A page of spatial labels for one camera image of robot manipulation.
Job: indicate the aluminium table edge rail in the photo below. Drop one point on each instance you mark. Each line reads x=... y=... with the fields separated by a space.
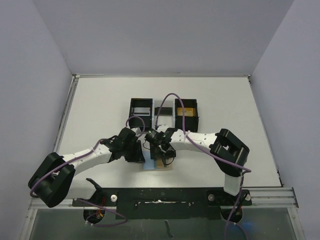
x=65 y=113

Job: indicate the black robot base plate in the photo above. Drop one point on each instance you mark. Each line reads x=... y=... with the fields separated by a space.
x=167 y=203

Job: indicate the front aluminium rail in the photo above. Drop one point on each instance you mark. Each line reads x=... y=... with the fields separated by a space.
x=268 y=197

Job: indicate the black right tray compartment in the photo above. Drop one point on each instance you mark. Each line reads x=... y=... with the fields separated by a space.
x=191 y=123

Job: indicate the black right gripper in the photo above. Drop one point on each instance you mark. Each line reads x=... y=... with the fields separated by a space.
x=157 y=152

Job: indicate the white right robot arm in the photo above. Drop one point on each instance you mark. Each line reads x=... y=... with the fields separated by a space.
x=228 y=151

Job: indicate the black card in tray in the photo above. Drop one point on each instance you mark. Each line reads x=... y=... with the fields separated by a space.
x=164 y=111

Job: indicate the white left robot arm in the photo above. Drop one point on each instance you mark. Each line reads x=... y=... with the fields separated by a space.
x=54 y=181

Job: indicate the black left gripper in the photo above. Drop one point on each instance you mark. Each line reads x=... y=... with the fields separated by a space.
x=139 y=157

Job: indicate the black left tray compartment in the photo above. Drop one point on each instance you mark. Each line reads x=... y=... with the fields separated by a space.
x=143 y=102

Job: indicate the black tray compartment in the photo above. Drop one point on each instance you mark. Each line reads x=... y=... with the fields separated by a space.
x=191 y=123
x=143 y=102

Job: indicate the silver card in tray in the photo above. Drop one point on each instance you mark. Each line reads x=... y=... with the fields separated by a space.
x=141 y=111

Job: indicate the white middle tray compartment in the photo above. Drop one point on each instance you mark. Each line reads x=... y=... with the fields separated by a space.
x=164 y=122

